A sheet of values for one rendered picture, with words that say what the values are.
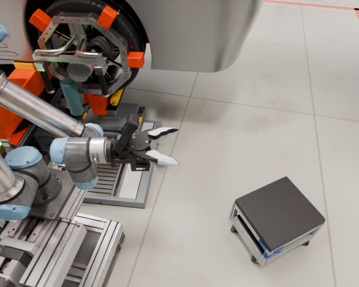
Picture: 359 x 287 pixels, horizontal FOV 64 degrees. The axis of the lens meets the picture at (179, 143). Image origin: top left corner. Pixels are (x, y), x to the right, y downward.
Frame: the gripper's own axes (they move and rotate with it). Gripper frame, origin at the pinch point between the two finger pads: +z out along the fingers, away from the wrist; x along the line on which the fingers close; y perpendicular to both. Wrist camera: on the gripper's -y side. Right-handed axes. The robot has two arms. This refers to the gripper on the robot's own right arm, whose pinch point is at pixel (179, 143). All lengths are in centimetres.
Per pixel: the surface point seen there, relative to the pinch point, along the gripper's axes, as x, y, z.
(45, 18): -113, 0, -74
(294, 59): -256, 89, 140
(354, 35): -310, 81, 236
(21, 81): -111, 39, -101
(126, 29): -113, 6, -29
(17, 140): -105, 83, -117
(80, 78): -97, 29, -57
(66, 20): -108, -1, -61
